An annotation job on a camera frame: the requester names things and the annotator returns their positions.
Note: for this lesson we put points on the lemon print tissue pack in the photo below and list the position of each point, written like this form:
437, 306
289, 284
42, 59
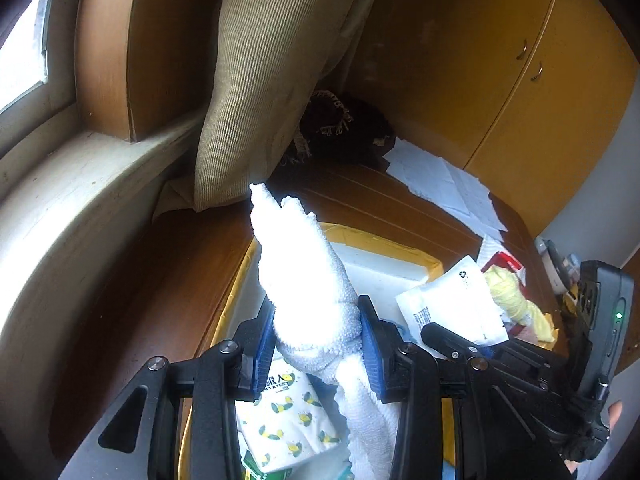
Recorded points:
285, 420

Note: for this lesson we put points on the window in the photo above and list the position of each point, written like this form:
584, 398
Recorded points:
25, 50

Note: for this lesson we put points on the red and white packet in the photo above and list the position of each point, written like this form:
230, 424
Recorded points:
505, 261

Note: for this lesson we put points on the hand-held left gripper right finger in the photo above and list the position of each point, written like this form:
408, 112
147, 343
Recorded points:
372, 350

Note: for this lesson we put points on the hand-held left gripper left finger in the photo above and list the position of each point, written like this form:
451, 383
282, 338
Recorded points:
262, 355

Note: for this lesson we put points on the white cooking pot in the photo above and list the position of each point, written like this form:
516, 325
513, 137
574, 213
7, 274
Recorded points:
552, 265

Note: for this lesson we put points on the yellow towel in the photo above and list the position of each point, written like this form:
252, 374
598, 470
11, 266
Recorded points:
515, 300

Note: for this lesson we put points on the green and white packet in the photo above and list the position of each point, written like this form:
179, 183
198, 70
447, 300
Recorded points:
252, 467

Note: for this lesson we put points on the white knotted towel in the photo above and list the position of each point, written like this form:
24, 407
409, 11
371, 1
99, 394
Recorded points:
300, 270

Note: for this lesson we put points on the wooden wardrobe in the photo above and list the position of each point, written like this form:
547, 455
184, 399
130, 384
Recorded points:
450, 60

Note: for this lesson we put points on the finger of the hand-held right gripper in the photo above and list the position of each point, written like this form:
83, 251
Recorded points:
450, 341

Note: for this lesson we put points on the dark fringed cloth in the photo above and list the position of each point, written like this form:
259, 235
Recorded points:
340, 125

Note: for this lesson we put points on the person's right forearm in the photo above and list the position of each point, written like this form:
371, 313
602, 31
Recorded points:
616, 412

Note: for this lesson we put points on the beige ribbed curtain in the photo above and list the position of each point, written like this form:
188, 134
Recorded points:
250, 85

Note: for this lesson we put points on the wooden window surround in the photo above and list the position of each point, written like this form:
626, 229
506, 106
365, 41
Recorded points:
150, 45

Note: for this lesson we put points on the pile of white paper sheets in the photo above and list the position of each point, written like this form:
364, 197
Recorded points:
450, 185

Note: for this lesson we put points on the white window sill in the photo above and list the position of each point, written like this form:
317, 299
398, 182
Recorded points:
75, 220

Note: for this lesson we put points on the white pouch packet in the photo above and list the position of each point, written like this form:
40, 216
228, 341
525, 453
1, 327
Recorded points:
450, 300

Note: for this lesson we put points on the yellow cardboard box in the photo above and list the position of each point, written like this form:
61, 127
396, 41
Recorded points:
390, 246

